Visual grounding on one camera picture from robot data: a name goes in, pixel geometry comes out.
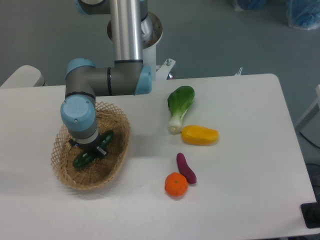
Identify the blue plastic bag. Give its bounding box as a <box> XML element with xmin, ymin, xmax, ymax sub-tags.
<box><xmin>231</xmin><ymin>0</ymin><xmax>267</xmax><ymax>12</ymax></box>
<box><xmin>286</xmin><ymin>0</ymin><xmax>320</xmax><ymax>31</ymax></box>

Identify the green cucumber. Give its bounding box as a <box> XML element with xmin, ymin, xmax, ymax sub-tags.
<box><xmin>72</xmin><ymin>129</ymin><xmax>115</xmax><ymax>169</ymax></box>

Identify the orange tangerine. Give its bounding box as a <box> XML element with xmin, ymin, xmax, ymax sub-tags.
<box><xmin>164</xmin><ymin>172</ymin><xmax>189</xmax><ymax>197</ymax></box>

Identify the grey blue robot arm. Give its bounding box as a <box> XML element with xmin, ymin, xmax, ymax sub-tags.
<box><xmin>60</xmin><ymin>0</ymin><xmax>152</xmax><ymax>158</ymax></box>

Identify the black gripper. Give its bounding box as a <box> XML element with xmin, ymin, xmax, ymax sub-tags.
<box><xmin>68</xmin><ymin>136</ymin><xmax>108</xmax><ymax>159</ymax></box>

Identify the white chair backrest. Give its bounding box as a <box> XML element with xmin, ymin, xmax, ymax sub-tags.
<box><xmin>0</xmin><ymin>65</ymin><xmax>48</xmax><ymax>89</ymax></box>

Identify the white furniture frame right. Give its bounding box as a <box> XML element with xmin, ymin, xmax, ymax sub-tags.
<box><xmin>294</xmin><ymin>84</ymin><xmax>320</xmax><ymax>131</ymax></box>

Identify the purple sweet potato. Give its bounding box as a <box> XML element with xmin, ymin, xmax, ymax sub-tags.
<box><xmin>176</xmin><ymin>152</ymin><xmax>197</xmax><ymax>185</ymax></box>

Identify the blue plastic bag centre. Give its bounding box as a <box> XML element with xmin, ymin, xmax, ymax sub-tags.
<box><xmin>231</xmin><ymin>0</ymin><xmax>267</xmax><ymax>12</ymax></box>

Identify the blue plastic bag right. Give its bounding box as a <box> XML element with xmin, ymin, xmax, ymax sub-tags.
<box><xmin>286</xmin><ymin>0</ymin><xmax>320</xmax><ymax>31</ymax></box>

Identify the woven wicker basket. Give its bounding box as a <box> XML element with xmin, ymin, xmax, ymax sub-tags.
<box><xmin>51</xmin><ymin>102</ymin><xmax>130</xmax><ymax>191</ymax></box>

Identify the yellow bell pepper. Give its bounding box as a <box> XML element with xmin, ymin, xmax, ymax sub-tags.
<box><xmin>181</xmin><ymin>125</ymin><xmax>220</xmax><ymax>146</ymax></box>

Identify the green bok choy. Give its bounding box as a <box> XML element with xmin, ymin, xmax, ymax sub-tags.
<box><xmin>167</xmin><ymin>85</ymin><xmax>195</xmax><ymax>134</ymax></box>

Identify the black device at table edge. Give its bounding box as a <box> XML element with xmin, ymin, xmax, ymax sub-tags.
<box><xmin>300</xmin><ymin>202</ymin><xmax>320</xmax><ymax>229</ymax></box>

